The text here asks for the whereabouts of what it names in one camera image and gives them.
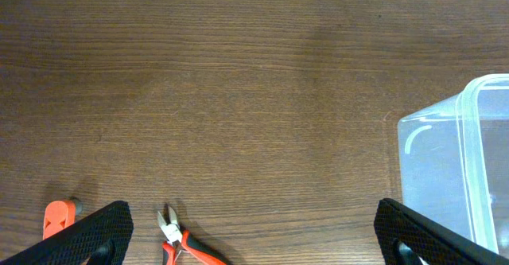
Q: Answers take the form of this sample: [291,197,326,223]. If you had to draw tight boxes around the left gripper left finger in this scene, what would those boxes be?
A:
[1,201,134,265]

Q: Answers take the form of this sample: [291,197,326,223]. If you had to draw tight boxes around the orange perforated cylinder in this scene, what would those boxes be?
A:
[43,197,83,240]

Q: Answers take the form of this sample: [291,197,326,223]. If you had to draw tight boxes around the clear plastic container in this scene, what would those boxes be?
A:
[398,74,508,256]

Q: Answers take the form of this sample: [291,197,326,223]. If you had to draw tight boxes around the small red diagonal cutters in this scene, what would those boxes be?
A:
[157,205,230,265]

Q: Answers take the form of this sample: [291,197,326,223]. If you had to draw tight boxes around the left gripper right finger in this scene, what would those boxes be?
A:
[374,198,508,265]

